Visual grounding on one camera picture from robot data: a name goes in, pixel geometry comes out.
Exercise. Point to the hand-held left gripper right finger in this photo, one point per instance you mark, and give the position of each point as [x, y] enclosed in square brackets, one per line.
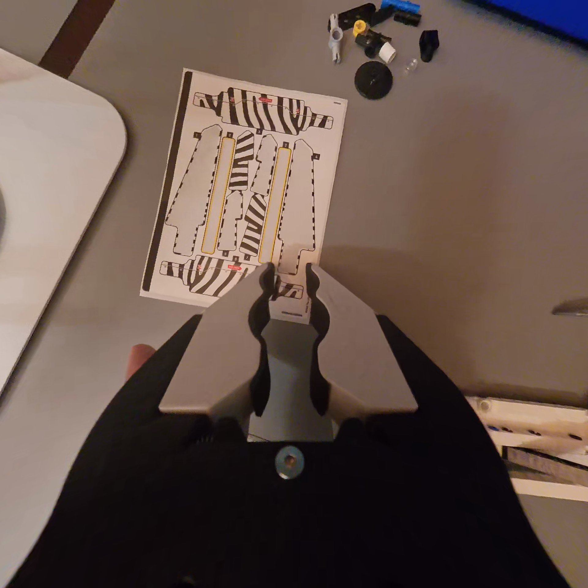
[363, 363]

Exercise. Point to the blue storage bin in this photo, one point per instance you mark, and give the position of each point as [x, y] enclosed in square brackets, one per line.
[528, 16]

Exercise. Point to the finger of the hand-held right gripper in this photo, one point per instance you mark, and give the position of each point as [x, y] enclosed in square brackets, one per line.
[572, 307]

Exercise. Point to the zebra sticker sheet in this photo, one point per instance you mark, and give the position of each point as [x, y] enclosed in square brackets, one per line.
[248, 183]

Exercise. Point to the white toy beam assembly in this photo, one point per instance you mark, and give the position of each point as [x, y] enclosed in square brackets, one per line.
[537, 427]

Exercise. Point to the silver monitor stand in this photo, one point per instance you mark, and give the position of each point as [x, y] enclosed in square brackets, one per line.
[55, 206]

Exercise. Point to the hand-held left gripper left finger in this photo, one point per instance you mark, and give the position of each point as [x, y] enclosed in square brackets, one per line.
[216, 363]

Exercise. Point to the pile of small toy bricks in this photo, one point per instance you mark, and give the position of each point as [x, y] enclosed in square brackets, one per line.
[373, 80]

